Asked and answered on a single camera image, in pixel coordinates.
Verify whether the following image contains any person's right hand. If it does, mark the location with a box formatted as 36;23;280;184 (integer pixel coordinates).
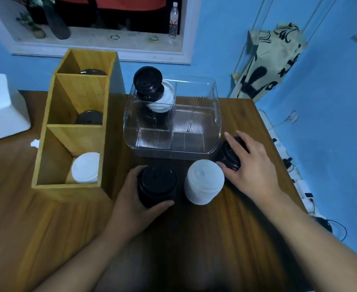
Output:
216;130;284;204

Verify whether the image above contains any person's left hand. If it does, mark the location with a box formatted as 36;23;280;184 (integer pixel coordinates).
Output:
107;165;175;240

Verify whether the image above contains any short stack of black lids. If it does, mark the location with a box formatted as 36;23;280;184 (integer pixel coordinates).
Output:
216;136;249;171

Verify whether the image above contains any white domed cup lid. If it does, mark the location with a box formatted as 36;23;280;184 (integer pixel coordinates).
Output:
184;159;225;206

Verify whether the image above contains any wooden three-compartment organizer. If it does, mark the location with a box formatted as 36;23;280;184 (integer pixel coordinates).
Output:
31;48;126;198

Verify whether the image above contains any pile of black and white cup lids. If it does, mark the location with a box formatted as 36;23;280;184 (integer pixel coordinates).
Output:
133;66;176;114

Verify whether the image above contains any person's left forearm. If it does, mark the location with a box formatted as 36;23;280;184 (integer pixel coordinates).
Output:
33;228;136;292

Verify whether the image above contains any person's right forearm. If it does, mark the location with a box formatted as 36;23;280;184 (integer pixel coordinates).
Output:
257;191;357;292

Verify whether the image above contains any white foam box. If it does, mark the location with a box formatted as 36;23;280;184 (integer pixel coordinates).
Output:
0;73;32;144

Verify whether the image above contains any clear plastic container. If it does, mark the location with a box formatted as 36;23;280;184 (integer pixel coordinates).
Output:
123;76;222;160

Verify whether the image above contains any cream tote bag black print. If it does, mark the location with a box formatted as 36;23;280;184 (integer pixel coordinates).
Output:
230;22;307;99

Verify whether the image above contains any clear plastic water bottle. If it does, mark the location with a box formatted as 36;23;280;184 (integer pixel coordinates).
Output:
168;2;179;39

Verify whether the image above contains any dark glass vase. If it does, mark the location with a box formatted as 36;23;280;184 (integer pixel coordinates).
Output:
43;2;72;40

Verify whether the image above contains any small potted plant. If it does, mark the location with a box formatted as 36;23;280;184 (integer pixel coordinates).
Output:
16;12;46;39

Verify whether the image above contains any black wired device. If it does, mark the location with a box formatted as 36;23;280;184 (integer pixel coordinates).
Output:
314;217;348;242

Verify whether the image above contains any hanging rope shelf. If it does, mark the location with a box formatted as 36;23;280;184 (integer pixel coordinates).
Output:
230;0;339;92

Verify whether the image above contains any white window frame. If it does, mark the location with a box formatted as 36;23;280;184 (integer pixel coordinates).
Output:
0;0;202;64

